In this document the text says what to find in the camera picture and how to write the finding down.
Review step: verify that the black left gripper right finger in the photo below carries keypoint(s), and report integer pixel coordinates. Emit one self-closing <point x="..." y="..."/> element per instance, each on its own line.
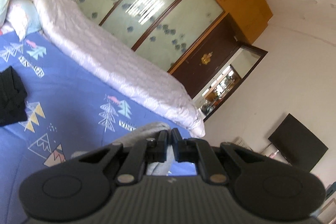
<point x="200" y="153"/>

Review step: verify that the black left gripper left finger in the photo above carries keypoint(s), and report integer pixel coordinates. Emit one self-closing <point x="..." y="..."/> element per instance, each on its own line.
<point x="137" y="157"/>

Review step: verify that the grey sweatpants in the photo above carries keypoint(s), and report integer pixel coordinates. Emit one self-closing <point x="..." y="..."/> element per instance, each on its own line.
<point x="108" y="159"/>

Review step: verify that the white slatted basket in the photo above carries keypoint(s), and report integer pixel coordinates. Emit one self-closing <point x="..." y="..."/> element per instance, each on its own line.
<point x="242" y="143"/>

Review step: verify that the blue patterned bed sheet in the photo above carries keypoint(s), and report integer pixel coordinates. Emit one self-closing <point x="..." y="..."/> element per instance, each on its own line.
<point x="69" y="112"/>

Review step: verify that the dark brown door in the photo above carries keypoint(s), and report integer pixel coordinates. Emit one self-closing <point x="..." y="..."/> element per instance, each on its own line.
<point x="216" y="65"/>

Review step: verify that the black television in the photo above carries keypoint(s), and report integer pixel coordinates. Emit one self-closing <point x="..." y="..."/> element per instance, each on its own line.
<point x="297" y="144"/>

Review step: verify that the folded black garment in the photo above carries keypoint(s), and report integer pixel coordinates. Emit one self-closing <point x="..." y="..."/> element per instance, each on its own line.
<point x="13" y="95"/>

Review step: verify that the small white blue pillow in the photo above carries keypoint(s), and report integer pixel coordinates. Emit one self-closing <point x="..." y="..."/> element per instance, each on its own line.
<point x="23" y="17"/>

